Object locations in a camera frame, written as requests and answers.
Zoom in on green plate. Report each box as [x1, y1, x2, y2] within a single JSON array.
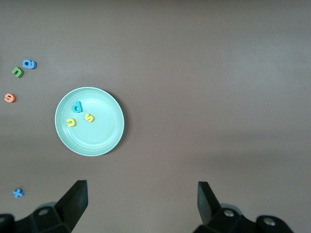
[[54, 86, 125, 157]]

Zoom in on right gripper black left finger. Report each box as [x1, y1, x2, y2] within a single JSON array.
[[0, 180, 88, 233]]

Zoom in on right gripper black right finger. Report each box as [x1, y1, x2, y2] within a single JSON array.
[[194, 181, 296, 233]]

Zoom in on blue letter a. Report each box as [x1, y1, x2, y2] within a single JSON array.
[[21, 59, 37, 70]]

